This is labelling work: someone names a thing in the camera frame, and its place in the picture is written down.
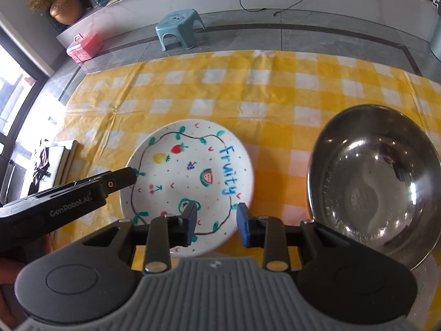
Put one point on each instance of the glass door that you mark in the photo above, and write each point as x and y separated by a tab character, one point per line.
13	86

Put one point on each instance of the teal plastic stool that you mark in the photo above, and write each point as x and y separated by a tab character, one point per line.
175	20

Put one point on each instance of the gold vase with dried flowers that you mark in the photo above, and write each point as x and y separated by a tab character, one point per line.
65	8

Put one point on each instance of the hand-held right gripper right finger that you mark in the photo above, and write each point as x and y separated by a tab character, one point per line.
244	227

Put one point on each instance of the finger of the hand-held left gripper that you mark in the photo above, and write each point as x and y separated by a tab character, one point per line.
124	177

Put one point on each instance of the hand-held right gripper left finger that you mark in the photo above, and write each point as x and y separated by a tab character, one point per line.
188	226

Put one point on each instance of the red storage box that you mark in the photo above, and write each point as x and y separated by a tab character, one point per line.
86	46

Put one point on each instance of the stainless steel bowl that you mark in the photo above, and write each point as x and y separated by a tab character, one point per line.
372	165

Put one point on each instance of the white fruit-painted plate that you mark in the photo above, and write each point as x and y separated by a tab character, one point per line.
186	182

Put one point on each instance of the dark cloth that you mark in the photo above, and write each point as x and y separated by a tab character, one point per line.
41	158

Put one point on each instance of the yellow checkered tablecloth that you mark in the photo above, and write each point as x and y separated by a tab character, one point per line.
275	86

